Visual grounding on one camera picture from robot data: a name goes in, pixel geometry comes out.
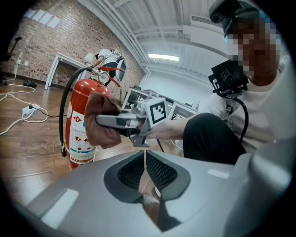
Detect brown cloth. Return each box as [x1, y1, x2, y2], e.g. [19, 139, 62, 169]
[83, 91, 123, 150]

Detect red fire extinguisher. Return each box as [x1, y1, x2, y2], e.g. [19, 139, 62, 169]
[58, 65, 124, 172]

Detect black floor cable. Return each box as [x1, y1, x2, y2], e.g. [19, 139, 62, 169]
[37, 107, 61, 118]

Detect black body-worn cable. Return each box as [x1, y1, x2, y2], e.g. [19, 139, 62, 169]
[216, 89, 250, 142]

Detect person's white shirt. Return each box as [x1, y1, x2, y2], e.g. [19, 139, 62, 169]
[205, 57, 296, 152]

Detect white power strip with cable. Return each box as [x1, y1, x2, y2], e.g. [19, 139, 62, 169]
[0, 90, 49, 137]

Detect black chest-mounted device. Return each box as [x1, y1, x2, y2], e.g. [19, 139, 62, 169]
[208, 61, 249, 94]

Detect white frame table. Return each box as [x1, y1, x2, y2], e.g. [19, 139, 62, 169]
[44, 52, 93, 91]

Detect person's head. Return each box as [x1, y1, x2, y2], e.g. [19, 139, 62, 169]
[230, 13, 282, 87]

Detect white ceiling air vent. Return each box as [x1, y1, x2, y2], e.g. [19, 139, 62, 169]
[190, 14, 218, 26]

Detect black stand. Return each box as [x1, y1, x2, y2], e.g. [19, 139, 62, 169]
[6, 36, 23, 61]

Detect black head-mounted camera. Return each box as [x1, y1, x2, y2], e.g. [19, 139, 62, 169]
[209, 0, 261, 38]

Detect row of white wall papers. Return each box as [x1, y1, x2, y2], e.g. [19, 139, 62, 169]
[22, 8, 62, 30]

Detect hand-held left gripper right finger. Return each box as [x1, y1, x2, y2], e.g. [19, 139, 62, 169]
[146, 150, 241, 237]

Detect person's black trousers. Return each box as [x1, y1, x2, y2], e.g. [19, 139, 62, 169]
[182, 112, 247, 165]

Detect person's right forearm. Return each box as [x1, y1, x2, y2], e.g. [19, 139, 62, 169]
[148, 115, 194, 141]

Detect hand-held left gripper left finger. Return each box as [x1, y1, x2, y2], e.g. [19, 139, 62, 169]
[13, 150, 164, 237]

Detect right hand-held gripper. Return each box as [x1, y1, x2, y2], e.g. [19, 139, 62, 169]
[95, 96, 168, 148]

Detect ceiling light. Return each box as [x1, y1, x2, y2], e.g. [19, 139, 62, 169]
[148, 53, 180, 62]

